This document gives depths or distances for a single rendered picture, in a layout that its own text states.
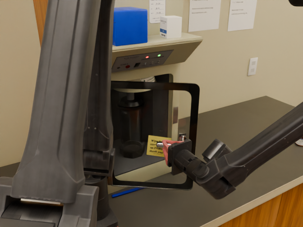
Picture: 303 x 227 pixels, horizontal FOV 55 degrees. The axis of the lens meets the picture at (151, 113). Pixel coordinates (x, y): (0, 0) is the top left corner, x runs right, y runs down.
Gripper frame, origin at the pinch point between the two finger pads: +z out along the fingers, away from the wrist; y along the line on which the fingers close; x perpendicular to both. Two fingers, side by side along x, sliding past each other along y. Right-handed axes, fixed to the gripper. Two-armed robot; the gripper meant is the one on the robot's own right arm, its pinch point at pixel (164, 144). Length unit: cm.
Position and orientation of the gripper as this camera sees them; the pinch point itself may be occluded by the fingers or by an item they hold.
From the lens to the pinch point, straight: 92.4
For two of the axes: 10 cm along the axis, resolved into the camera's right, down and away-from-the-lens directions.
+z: -5.1, -3.5, 7.8
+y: 0.0, -9.1, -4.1
